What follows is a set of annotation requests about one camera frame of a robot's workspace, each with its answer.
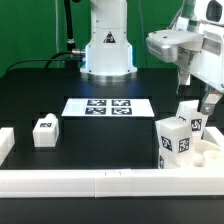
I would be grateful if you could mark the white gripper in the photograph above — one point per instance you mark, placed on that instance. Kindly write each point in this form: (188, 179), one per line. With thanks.
(197, 48)

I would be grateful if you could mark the white round stool seat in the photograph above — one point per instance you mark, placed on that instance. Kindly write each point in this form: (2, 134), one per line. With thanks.
(205, 154)

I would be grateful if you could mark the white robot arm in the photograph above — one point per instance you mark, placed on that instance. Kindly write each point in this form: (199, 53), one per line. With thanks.
(109, 54)

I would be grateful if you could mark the white right fence bar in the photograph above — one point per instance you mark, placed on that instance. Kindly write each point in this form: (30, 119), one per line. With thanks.
(213, 135)

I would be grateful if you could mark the white fence bar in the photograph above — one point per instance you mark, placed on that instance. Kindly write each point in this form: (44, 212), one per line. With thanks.
(7, 141)
(111, 183)
(213, 135)

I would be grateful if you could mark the white tag sheet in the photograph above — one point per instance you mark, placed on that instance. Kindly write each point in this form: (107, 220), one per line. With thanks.
(77, 107)

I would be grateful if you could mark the white front fence bar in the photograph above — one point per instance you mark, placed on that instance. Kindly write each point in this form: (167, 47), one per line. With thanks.
(111, 183)

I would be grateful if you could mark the black vertical pole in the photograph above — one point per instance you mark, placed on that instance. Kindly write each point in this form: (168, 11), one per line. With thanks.
(69, 26)

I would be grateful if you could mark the white left fence bar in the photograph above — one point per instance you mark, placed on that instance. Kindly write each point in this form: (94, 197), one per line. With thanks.
(7, 141)

